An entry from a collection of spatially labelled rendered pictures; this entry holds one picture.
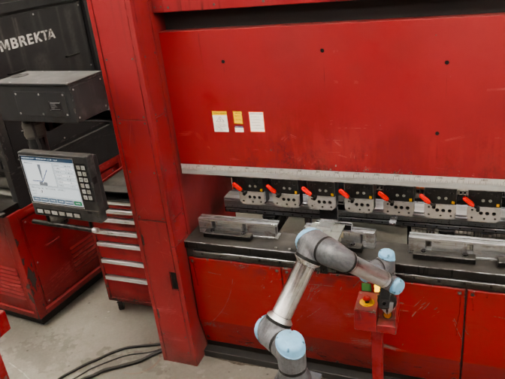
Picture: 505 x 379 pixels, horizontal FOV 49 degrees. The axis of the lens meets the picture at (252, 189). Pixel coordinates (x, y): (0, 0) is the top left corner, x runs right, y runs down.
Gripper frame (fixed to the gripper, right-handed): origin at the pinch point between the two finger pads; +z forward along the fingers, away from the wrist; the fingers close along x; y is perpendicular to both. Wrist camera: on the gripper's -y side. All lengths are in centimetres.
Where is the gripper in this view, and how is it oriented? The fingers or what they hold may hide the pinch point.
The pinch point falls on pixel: (387, 313)
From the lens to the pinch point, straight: 284.3
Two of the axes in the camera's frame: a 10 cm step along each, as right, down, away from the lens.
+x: -9.4, -0.5, 3.4
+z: 1.3, 8.7, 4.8
